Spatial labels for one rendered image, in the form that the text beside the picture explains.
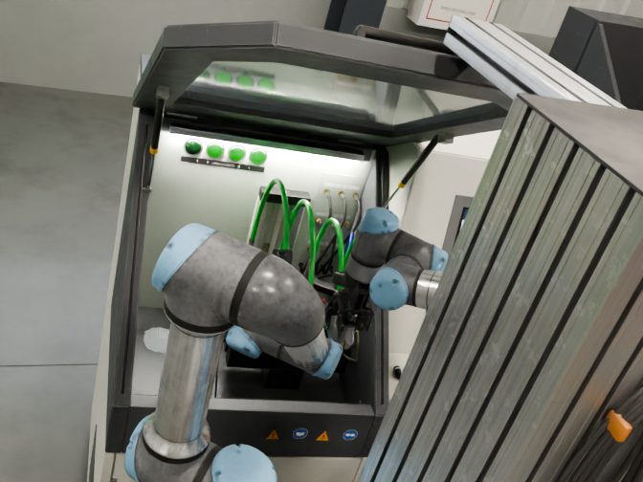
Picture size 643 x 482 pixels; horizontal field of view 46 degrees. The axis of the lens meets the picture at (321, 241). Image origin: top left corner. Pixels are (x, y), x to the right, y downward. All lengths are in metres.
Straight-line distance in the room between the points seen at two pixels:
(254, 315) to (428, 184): 1.05
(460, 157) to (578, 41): 3.61
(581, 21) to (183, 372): 4.71
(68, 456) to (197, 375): 1.84
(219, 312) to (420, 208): 1.05
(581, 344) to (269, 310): 0.45
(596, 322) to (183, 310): 0.59
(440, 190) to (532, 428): 1.26
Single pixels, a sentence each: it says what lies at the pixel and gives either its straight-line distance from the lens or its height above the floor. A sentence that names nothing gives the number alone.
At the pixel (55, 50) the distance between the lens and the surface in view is 5.77.
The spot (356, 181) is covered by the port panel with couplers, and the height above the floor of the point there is 1.35.
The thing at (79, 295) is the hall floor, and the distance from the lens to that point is 3.74.
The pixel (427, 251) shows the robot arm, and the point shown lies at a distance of 1.52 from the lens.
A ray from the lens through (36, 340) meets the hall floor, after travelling 3.47.
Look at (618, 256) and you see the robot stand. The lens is 0.75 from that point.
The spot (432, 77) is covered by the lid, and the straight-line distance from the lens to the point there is 1.21.
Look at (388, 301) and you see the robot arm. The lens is 1.40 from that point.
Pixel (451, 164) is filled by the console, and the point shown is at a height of 1.52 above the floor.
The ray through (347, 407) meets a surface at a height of 0.95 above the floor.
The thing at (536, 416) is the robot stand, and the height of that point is 1.76.
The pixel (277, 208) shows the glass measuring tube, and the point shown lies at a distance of 2.15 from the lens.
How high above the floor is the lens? 2.25
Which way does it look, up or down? 30 degrees down
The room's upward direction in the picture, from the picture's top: 17 degrees clockwise
